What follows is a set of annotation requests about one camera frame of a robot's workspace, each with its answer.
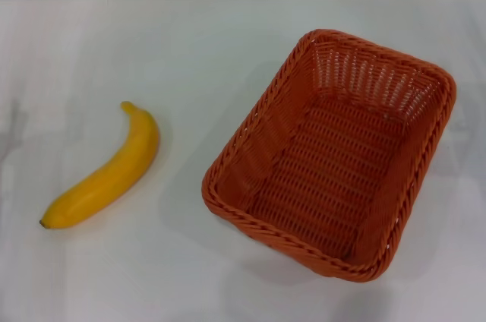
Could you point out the yellow plastic banana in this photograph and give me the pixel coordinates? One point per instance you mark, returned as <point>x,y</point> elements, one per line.
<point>114,170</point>

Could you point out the orange woven plastic basket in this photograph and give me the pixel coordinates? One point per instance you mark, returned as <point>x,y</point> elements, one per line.
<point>326,170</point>

